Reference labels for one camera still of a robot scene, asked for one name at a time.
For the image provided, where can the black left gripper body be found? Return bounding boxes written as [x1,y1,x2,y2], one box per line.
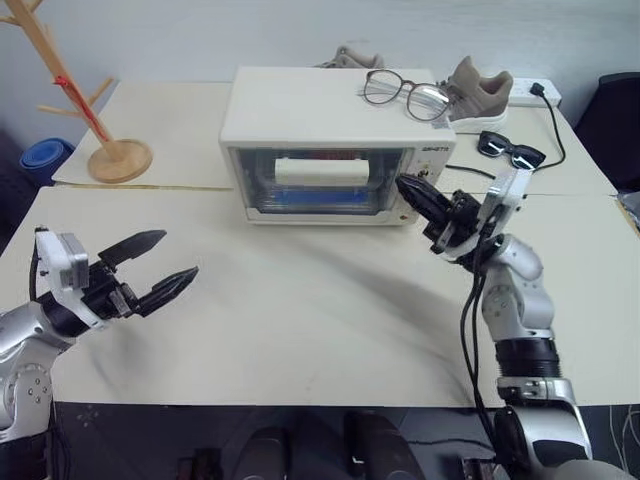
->
[82,259,145,322]

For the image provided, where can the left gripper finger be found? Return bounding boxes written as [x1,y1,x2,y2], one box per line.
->
[97,229,168,267]
[134,266,201,318]

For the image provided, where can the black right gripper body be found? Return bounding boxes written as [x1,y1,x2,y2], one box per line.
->
[423,189,484,254]

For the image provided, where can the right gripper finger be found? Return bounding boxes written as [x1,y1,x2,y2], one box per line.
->
[397,184,448,224]
[396,174,454,212]

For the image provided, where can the white toaster oven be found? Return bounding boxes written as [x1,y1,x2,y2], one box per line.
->
[218,66,458,228]

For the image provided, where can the black sunglasses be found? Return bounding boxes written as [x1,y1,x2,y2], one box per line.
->
[478,130,547,173]

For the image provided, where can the wooden branch stand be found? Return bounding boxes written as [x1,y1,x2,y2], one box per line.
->
[0,0,154,183]

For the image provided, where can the beige sneaker white sole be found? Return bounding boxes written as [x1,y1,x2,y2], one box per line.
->
[309,45,385,70]
[433,55,514,135]

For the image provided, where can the white power strip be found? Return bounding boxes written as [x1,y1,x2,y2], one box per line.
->
[506,77,562,108]

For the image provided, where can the grey cloth bundle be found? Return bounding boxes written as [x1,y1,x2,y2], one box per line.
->
[617,192,640,232]

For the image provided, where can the black chair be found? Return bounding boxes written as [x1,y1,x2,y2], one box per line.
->
[573,72,640,194]

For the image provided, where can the dark rounded shape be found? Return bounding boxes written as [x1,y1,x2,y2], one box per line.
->
[344,409,420,480]

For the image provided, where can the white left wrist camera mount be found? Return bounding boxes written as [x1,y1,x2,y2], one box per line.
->
[34,227,109,331]

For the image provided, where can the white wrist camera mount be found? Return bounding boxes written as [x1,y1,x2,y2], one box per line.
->
[34,227,109,331]
[430,167,532,265]

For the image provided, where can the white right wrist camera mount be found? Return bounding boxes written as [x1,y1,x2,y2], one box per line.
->
[430,167,532,265]

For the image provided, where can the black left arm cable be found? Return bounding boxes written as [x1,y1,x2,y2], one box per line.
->
[27,228,45,307]

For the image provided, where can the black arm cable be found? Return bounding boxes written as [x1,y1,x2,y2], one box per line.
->
[461,233,502,454]
[27,228,45,307]

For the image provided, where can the white oven door handle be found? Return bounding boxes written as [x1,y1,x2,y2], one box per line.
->
[274,156,370,188]

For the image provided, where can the brown round-frame eyeglasses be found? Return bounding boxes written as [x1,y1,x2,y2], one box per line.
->
[360,69,454,123]

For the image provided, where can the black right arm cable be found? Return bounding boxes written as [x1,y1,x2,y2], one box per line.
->
[461,233,502,454]

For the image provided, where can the black plug with cable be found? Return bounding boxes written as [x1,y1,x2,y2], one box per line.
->
[444,82,567,180]

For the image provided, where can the red string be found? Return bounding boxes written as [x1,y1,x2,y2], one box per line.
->
[55,74,109,142]

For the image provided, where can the thin white floor cables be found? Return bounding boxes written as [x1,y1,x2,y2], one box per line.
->
[606,399,640,452]

